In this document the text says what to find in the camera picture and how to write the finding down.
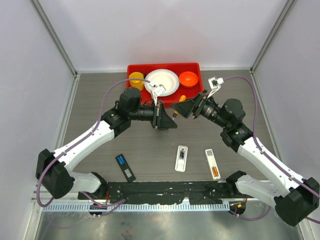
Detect white remote orange batteries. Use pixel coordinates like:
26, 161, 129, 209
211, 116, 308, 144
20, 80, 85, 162
204, 149, 221, 180

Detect yellow plastic cup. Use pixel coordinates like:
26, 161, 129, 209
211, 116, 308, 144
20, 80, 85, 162
128, 71, 145, 91

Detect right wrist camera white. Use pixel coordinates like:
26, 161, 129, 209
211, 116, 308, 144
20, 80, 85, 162
208, 77, 224, 98

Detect orange AAA battery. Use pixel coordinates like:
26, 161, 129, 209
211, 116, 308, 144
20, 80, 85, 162
212, 167, 219, 178

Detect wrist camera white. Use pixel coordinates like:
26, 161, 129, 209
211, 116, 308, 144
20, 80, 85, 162
208, 77, 224, 98
148, 81, 166, 105

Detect black remote blue batteries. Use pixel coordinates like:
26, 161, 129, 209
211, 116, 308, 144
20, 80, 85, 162
115, 154, 136, 183

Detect red plastic tray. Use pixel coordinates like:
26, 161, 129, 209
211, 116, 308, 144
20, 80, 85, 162
127, 62, 204, 108

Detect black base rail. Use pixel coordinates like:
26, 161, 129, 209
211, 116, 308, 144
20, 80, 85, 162
77, 180, 257, 205

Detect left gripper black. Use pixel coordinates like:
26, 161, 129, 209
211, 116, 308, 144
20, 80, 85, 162
129, 99, 177, 129

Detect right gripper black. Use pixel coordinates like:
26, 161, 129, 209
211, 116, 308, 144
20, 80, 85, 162
171, 89, 231, 129

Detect orange plastic bowl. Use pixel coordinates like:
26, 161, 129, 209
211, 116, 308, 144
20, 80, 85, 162
178, 71, 199, 88

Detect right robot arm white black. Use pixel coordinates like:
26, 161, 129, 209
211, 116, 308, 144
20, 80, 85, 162
171, 92, 320, 227

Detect white slotted cable duct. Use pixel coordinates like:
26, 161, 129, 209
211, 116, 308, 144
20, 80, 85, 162
42, 201, 230, 213

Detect white remote control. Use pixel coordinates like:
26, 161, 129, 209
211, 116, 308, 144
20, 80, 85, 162
174, 145, 188, 173

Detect orange handled screwdriver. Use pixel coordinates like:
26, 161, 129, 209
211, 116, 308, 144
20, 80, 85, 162
171, 95, 186, 120

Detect white paper plate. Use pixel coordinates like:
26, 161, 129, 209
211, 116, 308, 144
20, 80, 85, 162
145, 69, 180, 97

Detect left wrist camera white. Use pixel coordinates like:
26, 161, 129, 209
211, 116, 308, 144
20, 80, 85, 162
148, 81, 166, 105

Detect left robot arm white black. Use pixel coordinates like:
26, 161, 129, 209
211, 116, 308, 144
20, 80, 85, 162
35, 87, 178, 200

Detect blue AAA battery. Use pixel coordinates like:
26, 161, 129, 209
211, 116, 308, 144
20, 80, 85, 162
117, 155, 126, 165

